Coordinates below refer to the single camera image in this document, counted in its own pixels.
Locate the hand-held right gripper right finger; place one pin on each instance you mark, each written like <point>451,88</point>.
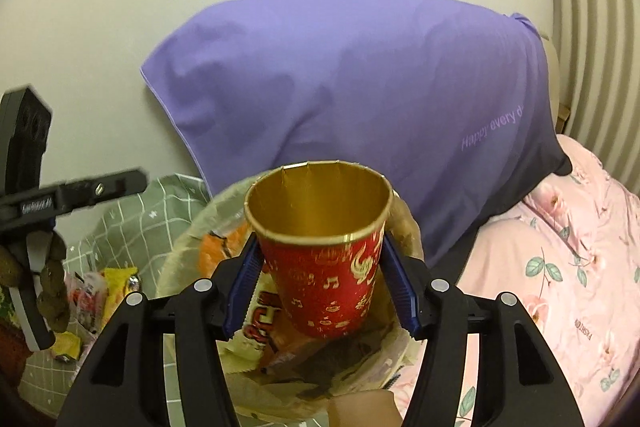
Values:
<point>400,287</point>

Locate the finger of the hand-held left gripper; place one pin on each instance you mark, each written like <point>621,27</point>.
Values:
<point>100,187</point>
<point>25,127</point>

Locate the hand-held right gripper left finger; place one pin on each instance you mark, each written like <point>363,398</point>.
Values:
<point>245,277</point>

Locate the bin with yellow bag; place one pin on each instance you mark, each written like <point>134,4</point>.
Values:
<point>200,227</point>

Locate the red paper cup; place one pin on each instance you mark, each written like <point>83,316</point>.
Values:
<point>325,287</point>

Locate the green checked tablecloth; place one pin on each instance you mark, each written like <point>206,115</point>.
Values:
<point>130,217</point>

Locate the red yellow striped wrapper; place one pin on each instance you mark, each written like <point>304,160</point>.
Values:
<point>260,322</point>

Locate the yellow snack wrapper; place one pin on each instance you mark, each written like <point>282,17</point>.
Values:
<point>120,279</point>

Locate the clear yellow wrapper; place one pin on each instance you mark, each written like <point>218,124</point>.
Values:
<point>65,347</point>

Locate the pink floral blanket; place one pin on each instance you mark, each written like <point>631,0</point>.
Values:
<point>550,282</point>

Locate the purple pillow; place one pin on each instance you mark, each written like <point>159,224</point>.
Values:
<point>350,107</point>

